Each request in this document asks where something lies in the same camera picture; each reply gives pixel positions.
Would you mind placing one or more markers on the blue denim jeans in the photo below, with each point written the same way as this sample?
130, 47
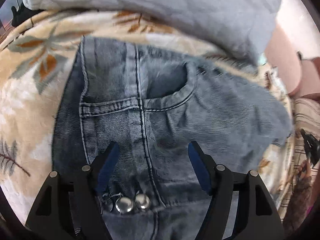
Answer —
153, 103

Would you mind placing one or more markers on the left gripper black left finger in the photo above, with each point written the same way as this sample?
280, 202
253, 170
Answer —
67, 208

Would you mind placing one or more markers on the beige leaf-print blanket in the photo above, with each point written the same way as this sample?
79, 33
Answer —
36, 59

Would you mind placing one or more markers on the striped beige pillow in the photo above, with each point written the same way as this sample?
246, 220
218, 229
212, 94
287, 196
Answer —
306, 117

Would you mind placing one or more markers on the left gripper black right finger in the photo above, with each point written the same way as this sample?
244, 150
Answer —
256, 215

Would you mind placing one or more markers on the pink pillow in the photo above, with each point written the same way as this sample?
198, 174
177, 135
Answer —
294, 50

